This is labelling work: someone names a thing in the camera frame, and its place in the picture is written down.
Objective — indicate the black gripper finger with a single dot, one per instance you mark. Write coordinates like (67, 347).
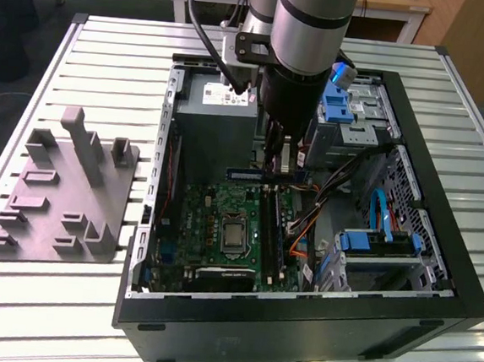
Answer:
(272, 150)
(287, 155)

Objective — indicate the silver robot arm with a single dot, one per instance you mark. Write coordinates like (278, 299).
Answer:
(310, 26)

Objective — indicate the black RAM slot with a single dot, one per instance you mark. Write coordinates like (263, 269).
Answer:
(274, 234)
(265, 234)

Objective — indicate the grey power supply unit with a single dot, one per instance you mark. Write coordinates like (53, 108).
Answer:
(215, 145)

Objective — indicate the silver drive cage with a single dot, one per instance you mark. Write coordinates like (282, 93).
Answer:
(356, 136)

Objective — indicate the silver CPU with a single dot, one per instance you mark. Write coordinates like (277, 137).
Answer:
(233, 235)

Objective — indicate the green motherboard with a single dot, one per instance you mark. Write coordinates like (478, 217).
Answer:
(199, 211)

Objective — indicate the hard disk in blue carrier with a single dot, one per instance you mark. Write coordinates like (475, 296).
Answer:
(355, 242)

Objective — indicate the CPU socket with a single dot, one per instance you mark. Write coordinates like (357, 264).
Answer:
(232, 254)

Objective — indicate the black graphics card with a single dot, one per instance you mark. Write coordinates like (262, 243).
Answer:
(223, 274)

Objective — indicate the silver disk bay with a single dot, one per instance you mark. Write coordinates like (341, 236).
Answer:
(387, 261)

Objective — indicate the black PC case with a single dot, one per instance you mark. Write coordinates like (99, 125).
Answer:
(254, 330)

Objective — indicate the grey parts rack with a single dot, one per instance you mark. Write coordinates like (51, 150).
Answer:
(29, 236)

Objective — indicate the black office chair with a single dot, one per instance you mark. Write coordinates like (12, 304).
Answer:
(9, 33)

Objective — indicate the blue plastic drive bracket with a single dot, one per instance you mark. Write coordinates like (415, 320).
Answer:
(335, 108)

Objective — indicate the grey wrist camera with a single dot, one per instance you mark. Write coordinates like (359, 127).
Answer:
(232, 53)
(346, 76)

